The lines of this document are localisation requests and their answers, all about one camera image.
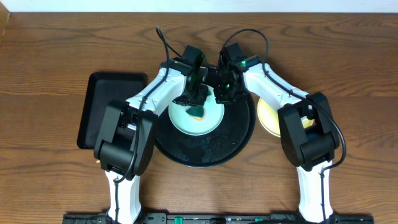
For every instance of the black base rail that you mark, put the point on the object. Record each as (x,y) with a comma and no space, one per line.
(163,218)

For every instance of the yellow plate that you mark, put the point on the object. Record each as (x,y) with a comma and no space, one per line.
(268,115)

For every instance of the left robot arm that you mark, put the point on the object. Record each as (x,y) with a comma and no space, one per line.
(126,137)

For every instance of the green scouring sponge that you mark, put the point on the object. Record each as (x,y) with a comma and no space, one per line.
(196,112)

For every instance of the black round tray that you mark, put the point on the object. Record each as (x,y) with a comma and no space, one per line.
(227,140)

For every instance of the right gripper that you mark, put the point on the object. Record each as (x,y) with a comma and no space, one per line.
(221,98)

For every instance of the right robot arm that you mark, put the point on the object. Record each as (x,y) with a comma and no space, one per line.
(308,133)

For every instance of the light blue plate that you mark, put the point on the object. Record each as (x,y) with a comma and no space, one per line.
(213,116)

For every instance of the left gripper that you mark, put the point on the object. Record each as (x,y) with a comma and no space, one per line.
(204,94)

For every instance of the black rectangular tray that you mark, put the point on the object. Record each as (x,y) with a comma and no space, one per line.
(103,87)

